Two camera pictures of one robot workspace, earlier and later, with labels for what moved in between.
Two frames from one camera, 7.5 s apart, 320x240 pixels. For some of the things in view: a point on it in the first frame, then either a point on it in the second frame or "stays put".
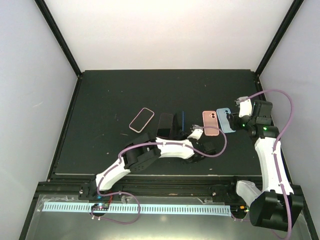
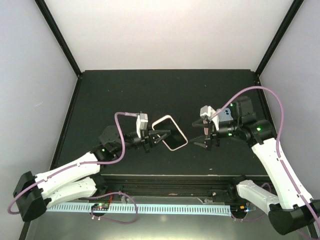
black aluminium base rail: x=78 y=185 stays put
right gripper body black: x=235 y=125 -> x=213 y=133
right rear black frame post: x=285 y=24 stays put
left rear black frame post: x=46 y=12 stays put
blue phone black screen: x=179 y=120 -> x=171 y=121
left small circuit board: x=100 y=206 stays put
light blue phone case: x=222 y=114 stays put
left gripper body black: x=182 y=136 -> x=145 y=139
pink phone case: x=141 y=120 -> x=176 y=139
